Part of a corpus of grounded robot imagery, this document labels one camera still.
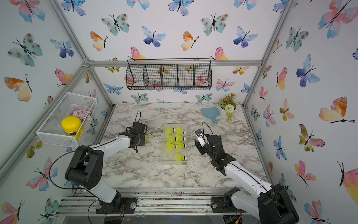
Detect yellow shuttlecock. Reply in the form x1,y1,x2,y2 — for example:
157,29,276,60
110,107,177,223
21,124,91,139
175,134,186,142
174,141,186,151
164,127,176,135
174,153,187,161
176,127,186,135
166,135,176,144

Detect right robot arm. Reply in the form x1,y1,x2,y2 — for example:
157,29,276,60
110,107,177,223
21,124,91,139
195,129,299,224

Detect yellow shuttlecock extra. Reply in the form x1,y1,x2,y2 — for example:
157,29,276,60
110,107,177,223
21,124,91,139
166,143,176,152

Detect translucent plastic storage box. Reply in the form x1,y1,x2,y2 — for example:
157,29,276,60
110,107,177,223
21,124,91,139
160,123,188,166

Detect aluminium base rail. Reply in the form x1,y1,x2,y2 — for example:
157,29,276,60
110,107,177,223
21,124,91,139
57,187,248,217

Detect white mesh wall basket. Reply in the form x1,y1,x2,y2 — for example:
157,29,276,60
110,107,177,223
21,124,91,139
36,92,98,147

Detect black wire wall basket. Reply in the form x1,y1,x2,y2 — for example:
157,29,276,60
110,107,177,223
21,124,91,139
125,58,212,92

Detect yellow lidded jar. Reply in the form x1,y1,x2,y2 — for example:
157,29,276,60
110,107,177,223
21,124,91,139
61,116,84,141

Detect light blue dustpan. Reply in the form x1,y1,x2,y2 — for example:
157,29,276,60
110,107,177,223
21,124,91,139
201,107,219,125

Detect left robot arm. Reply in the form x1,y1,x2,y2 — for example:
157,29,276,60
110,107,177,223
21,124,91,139
65,121,147,204

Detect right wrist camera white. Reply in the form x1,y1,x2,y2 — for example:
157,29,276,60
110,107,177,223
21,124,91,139
195,129,207,147

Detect white potted artificial plant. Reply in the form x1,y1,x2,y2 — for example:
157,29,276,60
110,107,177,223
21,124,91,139
219,93,237,123

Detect pink flower ball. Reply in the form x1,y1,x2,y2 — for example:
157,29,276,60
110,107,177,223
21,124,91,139
70,106,92,122

